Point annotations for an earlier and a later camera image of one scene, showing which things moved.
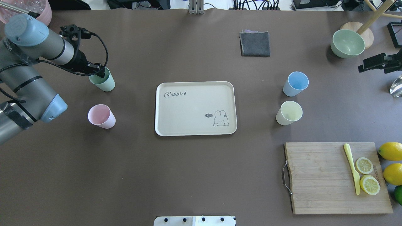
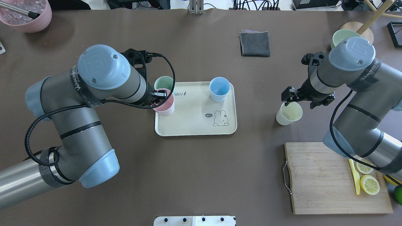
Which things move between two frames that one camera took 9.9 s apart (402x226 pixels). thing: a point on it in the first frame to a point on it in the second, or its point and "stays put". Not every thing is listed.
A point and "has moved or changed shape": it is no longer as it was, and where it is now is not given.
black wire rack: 395,29 stays put
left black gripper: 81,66 to 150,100
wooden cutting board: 322,182 stays put
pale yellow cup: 290,111 stays put
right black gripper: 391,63 to 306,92
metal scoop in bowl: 34,14 stays put
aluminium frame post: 196,7 stays put
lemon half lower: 369,184 stays put
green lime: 398,191 stays put
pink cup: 101,115 to 167,108
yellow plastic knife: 356,176 stays put
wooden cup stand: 364,29 stays put
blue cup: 297,81 to 219,87
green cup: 107,83 has moved or changed shape
